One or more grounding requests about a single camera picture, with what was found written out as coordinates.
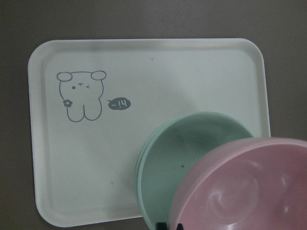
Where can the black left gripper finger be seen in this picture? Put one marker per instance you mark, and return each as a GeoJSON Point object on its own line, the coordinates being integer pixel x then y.
{"type": "Point", "coordinates": [161, 226]}

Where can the small pink bowl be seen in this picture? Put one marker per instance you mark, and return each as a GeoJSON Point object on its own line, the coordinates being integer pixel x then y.
{"type": "Point", "coordinates": [249, 184]}

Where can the green bowl stack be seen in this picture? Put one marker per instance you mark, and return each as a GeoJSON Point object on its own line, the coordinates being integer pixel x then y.
{"type": "Point", "coordinates": [170, 152]}

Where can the cream rabbit tray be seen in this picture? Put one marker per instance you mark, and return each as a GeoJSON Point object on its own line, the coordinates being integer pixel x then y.
{"type": "Point", "coordinates": [93, 103]}

